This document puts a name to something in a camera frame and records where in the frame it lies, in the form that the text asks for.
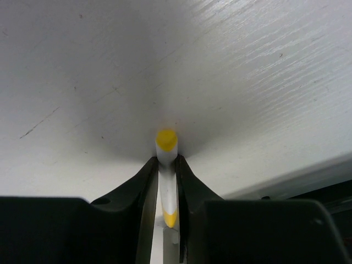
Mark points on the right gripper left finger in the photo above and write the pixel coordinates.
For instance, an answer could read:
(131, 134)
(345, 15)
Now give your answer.
(115, 228)

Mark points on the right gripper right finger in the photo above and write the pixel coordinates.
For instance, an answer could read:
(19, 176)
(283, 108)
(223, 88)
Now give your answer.
(309, 226)

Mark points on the orange yellow marker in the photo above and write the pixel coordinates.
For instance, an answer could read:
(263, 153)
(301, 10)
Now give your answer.
(167, 151)

